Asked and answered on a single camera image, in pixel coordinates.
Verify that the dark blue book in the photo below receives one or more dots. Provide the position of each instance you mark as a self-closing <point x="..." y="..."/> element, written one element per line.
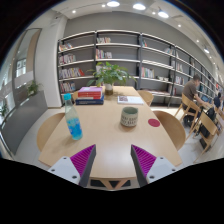
<point x="90" y="101"/>

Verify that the clear blue water bottle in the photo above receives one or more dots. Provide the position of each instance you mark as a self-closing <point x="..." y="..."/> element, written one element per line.
<point x="72" y="118"/>

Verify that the wooden chair with bag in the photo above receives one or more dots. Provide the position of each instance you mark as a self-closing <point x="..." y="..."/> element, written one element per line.
<point x="207" y="130"/>

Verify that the far right wooden chair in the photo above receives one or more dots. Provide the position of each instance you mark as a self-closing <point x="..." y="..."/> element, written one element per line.
<point x="146" y="96"/>

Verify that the red book on stack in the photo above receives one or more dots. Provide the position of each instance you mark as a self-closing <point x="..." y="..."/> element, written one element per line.
<point x="90" y="92"/>

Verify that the wooden chair under person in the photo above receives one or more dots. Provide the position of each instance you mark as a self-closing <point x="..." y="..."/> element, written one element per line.
<point x="189" y="108"/>

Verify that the red round coaster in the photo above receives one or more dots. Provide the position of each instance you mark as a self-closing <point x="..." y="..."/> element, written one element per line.
<point x="154" y="122"/>

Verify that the open white magazine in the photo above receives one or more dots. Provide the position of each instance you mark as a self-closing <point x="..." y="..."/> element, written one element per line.
<point x="130" y="100"/>

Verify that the green potted plant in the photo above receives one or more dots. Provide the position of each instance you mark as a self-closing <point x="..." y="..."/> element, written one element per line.
<point x="108" y="74"/>

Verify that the patterned ceramic mug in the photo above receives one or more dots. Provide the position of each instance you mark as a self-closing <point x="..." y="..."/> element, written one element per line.
<point x="129" y="116"/>

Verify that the seated person brown shirt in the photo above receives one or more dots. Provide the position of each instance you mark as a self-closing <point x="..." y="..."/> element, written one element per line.
<point x="190" y="91"/>

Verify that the black backpack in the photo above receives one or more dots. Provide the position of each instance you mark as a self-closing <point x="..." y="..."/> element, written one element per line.
<point x="211" y="113"/>

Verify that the right near wooden chair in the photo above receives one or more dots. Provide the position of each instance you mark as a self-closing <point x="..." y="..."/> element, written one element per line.
<point x="173" y="127"/>

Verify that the small plant on ledge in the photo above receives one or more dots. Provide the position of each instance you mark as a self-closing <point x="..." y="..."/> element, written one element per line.
<point x="32" y="88"/>

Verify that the left near wooden chair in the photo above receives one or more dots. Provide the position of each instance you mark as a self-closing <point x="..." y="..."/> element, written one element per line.
<point x="47" y="129"/>

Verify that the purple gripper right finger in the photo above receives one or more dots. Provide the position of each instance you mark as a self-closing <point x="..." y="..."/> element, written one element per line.
<point x="148" y="167"/>

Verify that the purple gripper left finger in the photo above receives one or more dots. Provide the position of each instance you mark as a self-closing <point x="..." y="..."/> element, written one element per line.
<point x="76" y="168"/>

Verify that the grey wall bookshelf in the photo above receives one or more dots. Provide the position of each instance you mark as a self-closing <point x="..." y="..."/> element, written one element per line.
<point x="156" y="65"/>

